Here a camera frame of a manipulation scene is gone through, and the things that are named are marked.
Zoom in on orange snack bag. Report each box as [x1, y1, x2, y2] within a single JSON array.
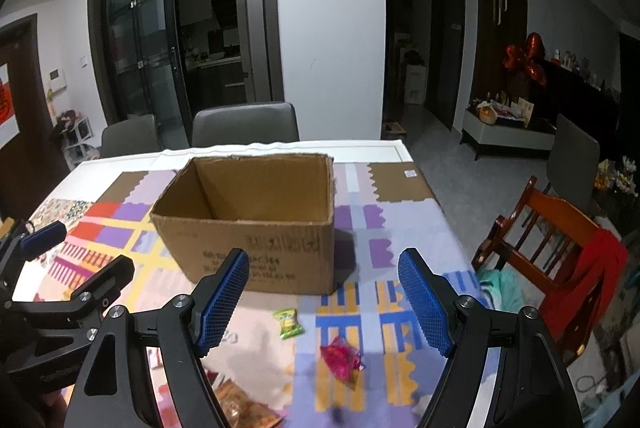
[[214, 379, 282, 428]]

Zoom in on brown cardboard box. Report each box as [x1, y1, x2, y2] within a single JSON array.
[[150, 154, 335, 295]]

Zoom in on black sliding glass door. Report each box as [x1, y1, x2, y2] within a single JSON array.
[[88, 0, 284, 149]]

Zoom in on red heart balloons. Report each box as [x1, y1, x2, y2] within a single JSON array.
[[502, 32, 546, 85]]

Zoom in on grey chair left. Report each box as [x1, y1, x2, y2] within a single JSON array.
[[100, 115, 162, 158]]

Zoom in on green durian candy packet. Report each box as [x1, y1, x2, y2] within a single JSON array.
[[273, 307, 305, 340]]

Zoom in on red wooden chair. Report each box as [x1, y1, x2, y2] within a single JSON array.
[[472, 177, 628, 365]]

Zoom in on red fu door poster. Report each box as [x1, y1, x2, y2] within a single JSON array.
[[0, 64, 20, 148]]

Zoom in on teal cloth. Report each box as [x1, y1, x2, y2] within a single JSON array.
[[477, 267, 525, 313]]

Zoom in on white shoe rack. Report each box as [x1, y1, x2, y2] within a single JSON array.
[[51, 109, 100, 171]]

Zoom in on grey chair middle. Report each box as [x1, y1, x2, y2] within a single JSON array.
[[192, 102, 299, 147]]

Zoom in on white low cabinet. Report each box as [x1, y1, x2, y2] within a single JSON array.
[[454, 108, 554, 160]]

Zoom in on magenta crinkled candy wrapper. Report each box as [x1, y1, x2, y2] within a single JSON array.
[[320, 336, 364, 384]]

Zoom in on colourful patterned table mat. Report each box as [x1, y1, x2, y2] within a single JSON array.
[[15, 163, 480, 427]]

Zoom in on dark grey chair right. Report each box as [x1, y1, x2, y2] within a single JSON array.
[[544, 115, 600, 212]]

